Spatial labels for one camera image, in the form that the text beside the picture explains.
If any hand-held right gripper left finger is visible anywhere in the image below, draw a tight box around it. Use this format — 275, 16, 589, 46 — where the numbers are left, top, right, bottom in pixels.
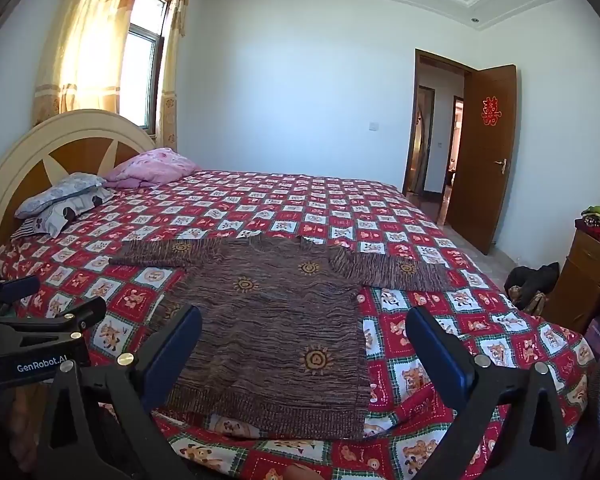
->
39, 304, 204, 480

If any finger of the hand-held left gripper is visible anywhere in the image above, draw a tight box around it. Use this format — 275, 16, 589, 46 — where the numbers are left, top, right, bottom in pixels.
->
0, 275, 42, 312
0, 296, 107, 356

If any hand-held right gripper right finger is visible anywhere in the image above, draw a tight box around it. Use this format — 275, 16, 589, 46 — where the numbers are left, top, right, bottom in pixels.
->
405, 305, 575, 480

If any brown knitted sweater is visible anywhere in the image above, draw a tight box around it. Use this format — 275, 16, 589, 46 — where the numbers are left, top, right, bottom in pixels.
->
109, 232, 463, 441

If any striped pillow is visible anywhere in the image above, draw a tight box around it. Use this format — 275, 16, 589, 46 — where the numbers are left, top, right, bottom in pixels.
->
10, 217, 47, 241

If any grey patterned pillow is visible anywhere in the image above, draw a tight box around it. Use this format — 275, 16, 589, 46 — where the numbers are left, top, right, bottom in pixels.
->
14, 172, 115, 238

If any black bag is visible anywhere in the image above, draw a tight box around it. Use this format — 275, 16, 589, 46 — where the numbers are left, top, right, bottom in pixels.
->
502, 261, 561, 317

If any cream and wood headboard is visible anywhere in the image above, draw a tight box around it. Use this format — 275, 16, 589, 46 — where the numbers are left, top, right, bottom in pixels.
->
0, 109, 158, 273

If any pink pillow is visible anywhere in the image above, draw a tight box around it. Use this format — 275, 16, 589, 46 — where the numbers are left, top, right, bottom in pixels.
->
102, 147, 202, 191

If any wooden cabinet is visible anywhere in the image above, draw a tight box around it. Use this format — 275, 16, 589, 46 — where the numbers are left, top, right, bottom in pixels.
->
540, 217, 600, 335

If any brown wooden door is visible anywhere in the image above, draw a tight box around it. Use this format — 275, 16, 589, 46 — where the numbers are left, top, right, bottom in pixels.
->
445, 64, 519, 256

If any red checkered printed bed sheet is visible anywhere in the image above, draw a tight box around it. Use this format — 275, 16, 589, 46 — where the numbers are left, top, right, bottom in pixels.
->
0, 169, 598, 480

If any window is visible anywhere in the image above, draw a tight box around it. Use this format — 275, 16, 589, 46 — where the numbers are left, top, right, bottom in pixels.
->
120, 0, 174, 137

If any red paper door decoration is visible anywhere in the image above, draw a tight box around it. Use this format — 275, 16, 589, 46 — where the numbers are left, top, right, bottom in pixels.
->
480, 95, 501, 126

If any wide yellow curtain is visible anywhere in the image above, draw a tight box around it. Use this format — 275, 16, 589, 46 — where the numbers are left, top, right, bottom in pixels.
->
32, 0, 146, 128

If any narrow yellow curtain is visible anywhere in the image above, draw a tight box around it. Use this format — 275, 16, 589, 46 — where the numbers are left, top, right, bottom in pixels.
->
157, 0, 192, 153

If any brown door frame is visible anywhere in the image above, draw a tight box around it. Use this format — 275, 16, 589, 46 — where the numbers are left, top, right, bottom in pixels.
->
402, 48, 481, 226

